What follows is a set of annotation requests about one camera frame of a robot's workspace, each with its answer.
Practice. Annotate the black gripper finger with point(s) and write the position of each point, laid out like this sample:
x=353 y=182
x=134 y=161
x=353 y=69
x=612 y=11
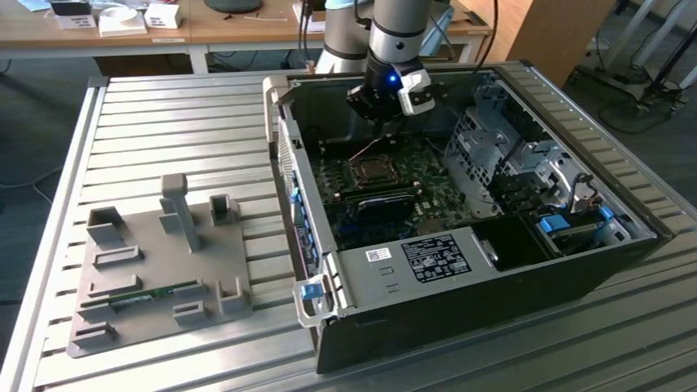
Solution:
x=365 y=102

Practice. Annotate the thin metal locking lever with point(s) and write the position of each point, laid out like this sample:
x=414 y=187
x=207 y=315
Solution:
x=366 y=150

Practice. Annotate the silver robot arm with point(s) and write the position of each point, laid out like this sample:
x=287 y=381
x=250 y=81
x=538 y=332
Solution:
x=395 y=32

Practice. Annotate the CPU socket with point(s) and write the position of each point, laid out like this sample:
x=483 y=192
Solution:
x=379 y=183

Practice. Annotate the white paper box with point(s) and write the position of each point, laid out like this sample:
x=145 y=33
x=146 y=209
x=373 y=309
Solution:
x=317 y=26

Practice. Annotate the grey metal drive cage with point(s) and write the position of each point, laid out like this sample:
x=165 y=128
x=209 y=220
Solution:
x=479 y=143

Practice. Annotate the green RAM stick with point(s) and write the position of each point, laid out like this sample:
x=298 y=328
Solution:
x=382 y=192
x=153 y=294

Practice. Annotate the blue card retainer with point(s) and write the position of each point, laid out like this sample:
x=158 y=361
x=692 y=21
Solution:
x=297 y=195

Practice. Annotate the green motherboard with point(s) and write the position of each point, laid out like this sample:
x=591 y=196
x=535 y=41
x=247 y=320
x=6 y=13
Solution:
x=436 y=196

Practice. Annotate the black graphics card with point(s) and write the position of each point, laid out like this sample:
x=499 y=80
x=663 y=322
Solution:
x=385 y=212

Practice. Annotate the wooden desk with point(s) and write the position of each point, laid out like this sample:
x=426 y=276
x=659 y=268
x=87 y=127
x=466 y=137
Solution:
x=33 y=36
x=246 y=30

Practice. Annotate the black round pad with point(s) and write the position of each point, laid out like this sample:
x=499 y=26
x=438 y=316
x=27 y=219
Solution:
x=234 y=5

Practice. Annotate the wooden cabinet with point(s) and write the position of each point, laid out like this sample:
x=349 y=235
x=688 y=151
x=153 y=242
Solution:
x=556 y=32

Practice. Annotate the metal equipment stand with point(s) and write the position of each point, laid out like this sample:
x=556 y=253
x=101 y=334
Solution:
x=615 y=79

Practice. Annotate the white labelled box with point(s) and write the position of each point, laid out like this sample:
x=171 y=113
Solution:
x=163 y=16
x=77 y=21

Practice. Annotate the silver power supply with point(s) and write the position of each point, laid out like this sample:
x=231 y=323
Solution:
x=377 y=281

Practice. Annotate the hard disk in blue carrier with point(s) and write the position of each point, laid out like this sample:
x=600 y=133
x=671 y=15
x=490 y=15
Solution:
x=551 y=224

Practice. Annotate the blue case latch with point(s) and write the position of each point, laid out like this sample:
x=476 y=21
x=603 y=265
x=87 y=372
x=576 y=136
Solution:
x=311 y=292

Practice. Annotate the white round printed part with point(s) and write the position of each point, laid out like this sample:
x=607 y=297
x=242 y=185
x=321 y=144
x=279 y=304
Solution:
x=123 y=24

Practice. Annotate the blue drive bay tab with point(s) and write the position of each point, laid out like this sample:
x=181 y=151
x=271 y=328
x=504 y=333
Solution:
x=606 y=214

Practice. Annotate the grey parts rack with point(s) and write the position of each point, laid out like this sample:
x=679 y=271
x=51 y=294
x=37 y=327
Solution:
x=163 y=261

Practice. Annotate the black PC case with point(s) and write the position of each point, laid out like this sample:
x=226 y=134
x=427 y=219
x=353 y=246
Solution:
x=490 y=318

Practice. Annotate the pale blue paper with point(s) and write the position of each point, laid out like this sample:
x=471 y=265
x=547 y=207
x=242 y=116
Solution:
x=33 y=5

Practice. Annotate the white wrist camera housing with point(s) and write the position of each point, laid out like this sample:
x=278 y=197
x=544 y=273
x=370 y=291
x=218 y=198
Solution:
x=416 y=77

